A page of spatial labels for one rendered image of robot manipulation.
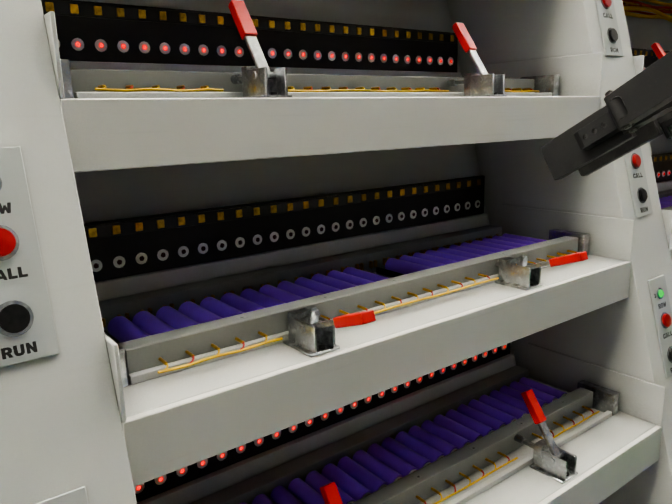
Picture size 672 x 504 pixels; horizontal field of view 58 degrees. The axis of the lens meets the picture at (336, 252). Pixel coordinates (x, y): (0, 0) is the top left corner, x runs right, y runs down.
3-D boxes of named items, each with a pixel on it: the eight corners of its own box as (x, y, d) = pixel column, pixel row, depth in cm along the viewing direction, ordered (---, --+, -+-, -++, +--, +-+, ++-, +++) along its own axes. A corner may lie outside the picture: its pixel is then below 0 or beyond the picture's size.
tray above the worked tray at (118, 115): (598, 134, 73) (606, 13, 70) (69, 173, 38) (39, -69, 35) (468, 133, 89) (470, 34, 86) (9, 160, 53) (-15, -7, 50)
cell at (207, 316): (197, 318, 55) (230, 337, 50) (178, 322, 54) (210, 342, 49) (195, 299, 55) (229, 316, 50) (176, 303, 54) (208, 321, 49)
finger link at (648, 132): (641, 98, 45) (646, 98, 46) (566, 145, 51) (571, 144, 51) (659, 134, 45) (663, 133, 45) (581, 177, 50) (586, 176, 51)
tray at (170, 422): (628, 297, 73) (635, 219, 71) (129, 489, 38) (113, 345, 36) (494, 268, 89) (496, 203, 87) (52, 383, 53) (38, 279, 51)
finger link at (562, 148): (638, 135, 43) (633, 136, 42) (559, 180, 48) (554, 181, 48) (620, 99, 44) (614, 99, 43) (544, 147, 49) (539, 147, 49)
